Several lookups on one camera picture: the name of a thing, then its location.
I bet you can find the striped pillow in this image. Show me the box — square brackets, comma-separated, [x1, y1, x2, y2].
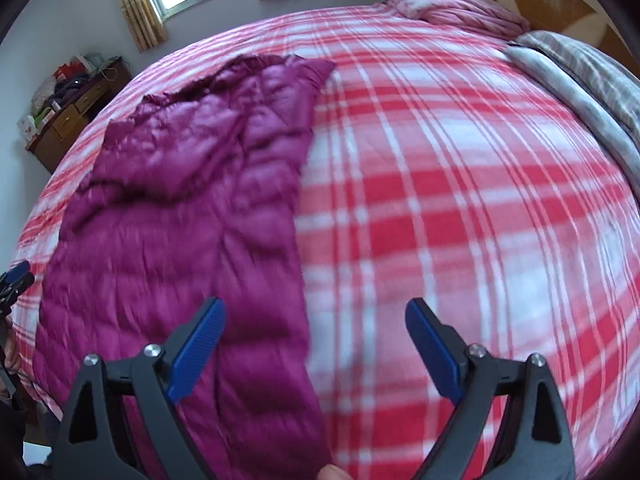
[505, 30, 640, 186]

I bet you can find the pink folded blanket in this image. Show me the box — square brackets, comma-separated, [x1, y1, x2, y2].
[382, 0, 532, 38]

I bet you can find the wooden desk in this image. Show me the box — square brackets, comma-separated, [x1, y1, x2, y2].
[25, 57, 132, 175]

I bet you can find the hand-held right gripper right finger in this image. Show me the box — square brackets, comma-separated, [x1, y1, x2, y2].
[404, 298, 577, 480]

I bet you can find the pile of clutter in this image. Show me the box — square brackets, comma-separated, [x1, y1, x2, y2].
[17, 54, 123, 143]

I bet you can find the bed with red plaid sheet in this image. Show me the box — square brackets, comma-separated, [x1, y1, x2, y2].
[10, 2, 640, 480]

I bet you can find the purple down jacket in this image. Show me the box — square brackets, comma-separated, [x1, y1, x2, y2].
[31, 54, 337, 480]

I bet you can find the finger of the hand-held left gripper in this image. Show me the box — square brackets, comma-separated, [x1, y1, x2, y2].
[0, 260, 36, 317]

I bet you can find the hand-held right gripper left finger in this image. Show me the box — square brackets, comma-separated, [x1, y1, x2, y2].
[55, 296, 227, 480]

